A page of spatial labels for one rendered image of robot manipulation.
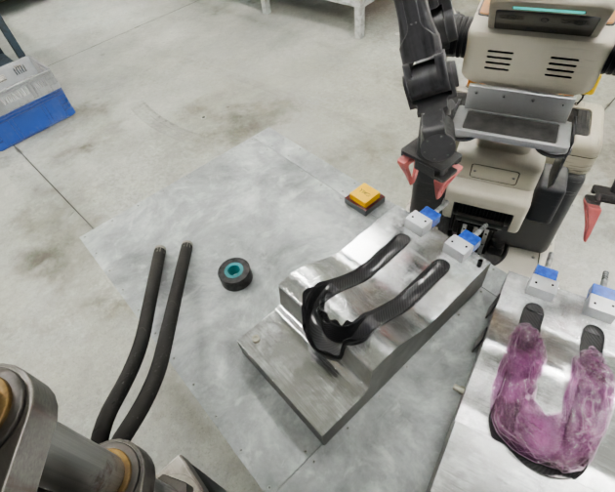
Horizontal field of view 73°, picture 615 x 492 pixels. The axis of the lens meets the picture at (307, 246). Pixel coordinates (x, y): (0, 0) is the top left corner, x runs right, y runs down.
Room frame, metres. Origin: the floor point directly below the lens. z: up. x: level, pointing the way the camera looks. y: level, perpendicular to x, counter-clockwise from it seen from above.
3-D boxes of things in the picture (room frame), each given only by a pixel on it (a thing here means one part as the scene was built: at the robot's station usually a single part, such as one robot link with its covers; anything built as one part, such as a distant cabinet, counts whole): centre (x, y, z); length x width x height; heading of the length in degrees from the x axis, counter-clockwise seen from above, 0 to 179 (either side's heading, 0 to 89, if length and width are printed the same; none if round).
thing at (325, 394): (0.47, -0.10, 0.87); 0.50 x 0.26 x 0.14; 125
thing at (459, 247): (0.57, -0.36, 0.89); 0.13 x 0.05 x 0.05; 125
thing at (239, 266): (0.63, 0.19, 0.82); 0.08 x 0.08 x 0.04
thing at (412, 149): (0.64, -0.27, 1.12); 0.10 x 0.07 x 0.07; 36
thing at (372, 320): (0.47, -0.12, 0.92); 0.35 x 0.16 x 0.09; 125
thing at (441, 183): (0.62, -0.28, 1.05); 0.07 x 0.07 x 0.09; 36
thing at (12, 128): (3.01, 1.96, 0.11); 0.61 x 0.41 x 0.22; 129
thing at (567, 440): (0.23, -0.38, 0.90); 0.26 x 0.18 x 0.08; 143
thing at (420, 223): (0.66, -0.30, 0.89); 0.13 x 0.05 x 0.05; 125
